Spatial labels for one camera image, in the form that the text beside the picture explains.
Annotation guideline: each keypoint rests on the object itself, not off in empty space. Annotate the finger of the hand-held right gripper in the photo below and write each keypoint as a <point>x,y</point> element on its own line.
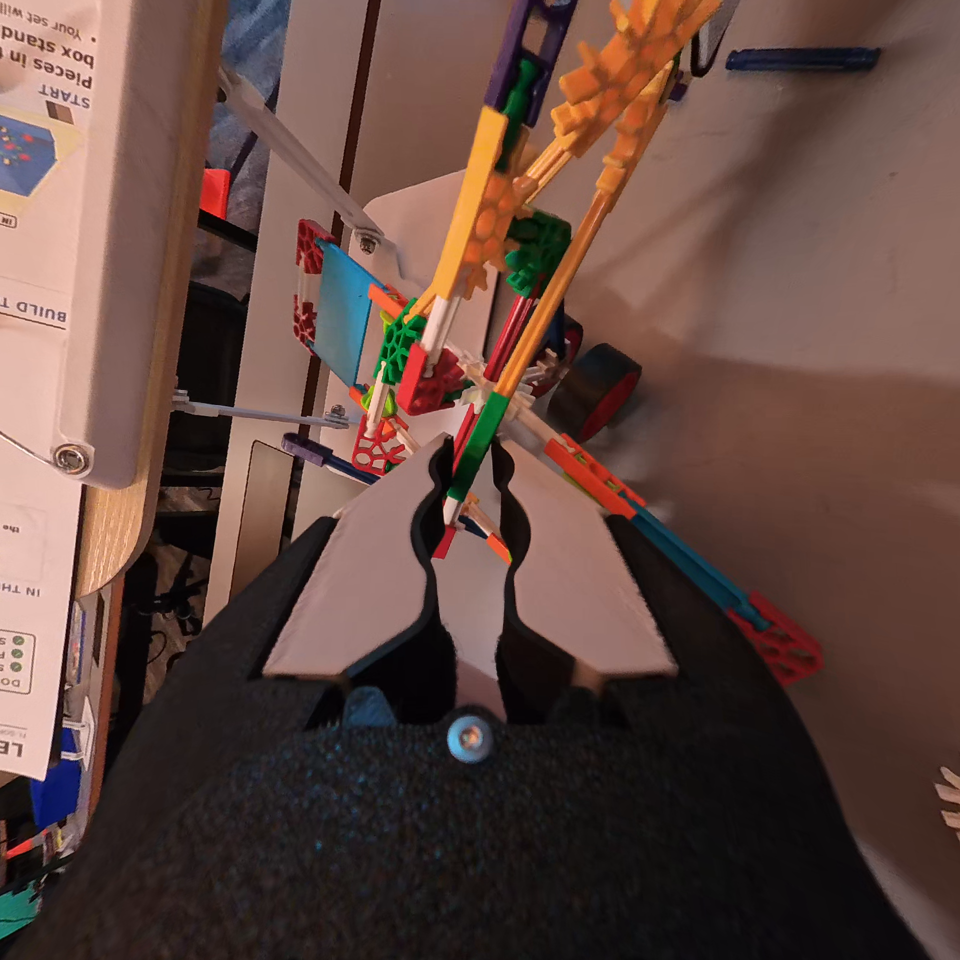
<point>712,37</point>

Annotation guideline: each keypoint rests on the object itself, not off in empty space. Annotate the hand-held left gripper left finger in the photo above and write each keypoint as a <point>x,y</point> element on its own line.
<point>352,592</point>

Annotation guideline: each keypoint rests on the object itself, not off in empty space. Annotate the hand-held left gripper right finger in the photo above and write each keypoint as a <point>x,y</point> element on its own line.
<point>592,592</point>

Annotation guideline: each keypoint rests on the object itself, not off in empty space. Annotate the yellow rod with connector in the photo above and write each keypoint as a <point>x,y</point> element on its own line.
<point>551,300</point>
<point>600,97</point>

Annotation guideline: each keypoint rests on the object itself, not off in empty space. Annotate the colourful construction toy model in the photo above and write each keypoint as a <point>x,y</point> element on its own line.
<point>341,315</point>

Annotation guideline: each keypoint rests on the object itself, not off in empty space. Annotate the dark blue rod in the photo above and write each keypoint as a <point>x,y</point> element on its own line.
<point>802,59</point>

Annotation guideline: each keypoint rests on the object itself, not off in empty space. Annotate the wooden stand board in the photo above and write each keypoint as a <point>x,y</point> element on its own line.
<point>180,300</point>

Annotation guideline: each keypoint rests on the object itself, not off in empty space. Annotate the white instruction sheet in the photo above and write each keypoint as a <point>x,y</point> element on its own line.
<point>30,375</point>

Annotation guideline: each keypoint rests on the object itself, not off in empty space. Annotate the white snowflake connector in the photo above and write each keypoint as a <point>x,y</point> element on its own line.
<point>949,799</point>

